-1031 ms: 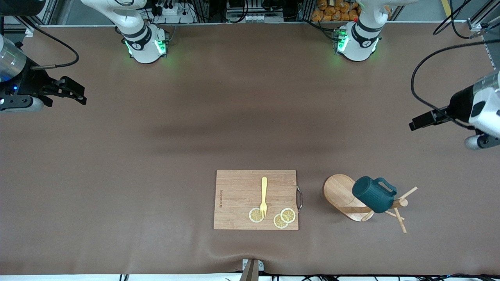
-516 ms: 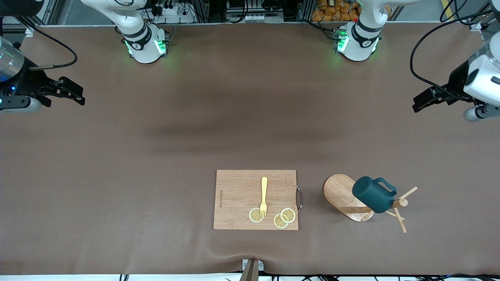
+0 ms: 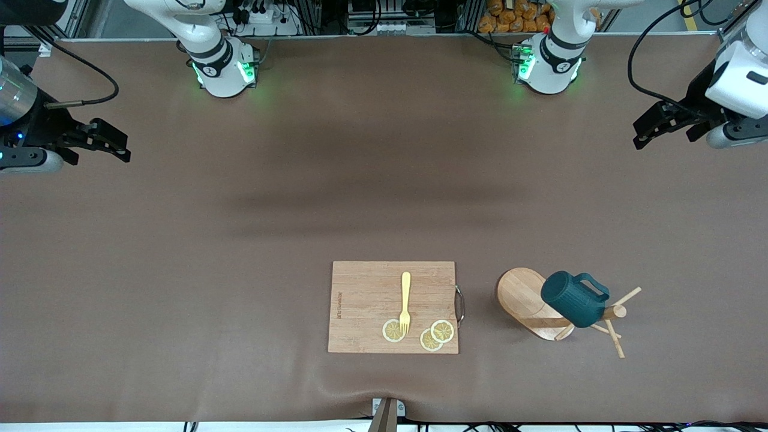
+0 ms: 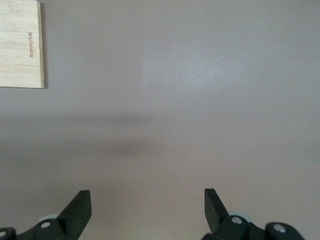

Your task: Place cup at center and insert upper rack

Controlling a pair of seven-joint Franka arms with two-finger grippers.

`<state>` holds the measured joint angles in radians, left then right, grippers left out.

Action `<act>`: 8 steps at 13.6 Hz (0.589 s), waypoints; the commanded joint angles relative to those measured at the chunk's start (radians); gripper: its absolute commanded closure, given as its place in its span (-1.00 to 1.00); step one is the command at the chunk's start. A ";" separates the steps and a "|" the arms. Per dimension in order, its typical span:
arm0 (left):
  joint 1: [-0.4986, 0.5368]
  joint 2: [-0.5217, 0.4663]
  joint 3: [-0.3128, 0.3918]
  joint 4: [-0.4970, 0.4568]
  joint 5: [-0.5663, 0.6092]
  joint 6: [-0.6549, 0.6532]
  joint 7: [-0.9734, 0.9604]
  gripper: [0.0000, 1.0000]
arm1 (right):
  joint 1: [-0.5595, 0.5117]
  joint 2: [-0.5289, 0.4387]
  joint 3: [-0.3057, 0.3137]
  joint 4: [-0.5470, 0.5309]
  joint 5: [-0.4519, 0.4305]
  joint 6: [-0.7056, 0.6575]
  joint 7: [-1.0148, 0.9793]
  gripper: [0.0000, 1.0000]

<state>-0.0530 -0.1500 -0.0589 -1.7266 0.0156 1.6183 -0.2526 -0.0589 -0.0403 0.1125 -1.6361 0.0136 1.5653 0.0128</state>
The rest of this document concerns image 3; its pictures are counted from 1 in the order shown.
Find dark green ribbed cup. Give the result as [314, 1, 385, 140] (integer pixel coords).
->
[540, 271, 611, 329]

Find wooden mug tree rack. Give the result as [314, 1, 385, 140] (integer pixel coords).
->
[496, 267, 643, 359]

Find brown table mat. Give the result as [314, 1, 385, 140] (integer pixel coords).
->
[0, 35, 768, 424]

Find orange snack bags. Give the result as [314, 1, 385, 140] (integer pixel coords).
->
[478, 0, 556, 34]

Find white power strip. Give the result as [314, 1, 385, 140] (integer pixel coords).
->
[231, 0, 301, 37]

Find bamboo cutting board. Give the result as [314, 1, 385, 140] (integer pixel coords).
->
[328, 261, 460, 355]

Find yellow plastic fork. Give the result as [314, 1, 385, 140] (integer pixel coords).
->
[398, 272, 412, 335]

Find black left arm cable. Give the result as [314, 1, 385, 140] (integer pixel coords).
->
[628, 0, 757, 112]

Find aluminium frame post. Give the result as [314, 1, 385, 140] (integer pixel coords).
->
[36, 0, 91, 43]

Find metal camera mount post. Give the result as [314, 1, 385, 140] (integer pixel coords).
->
[367, 397, 406, 432]

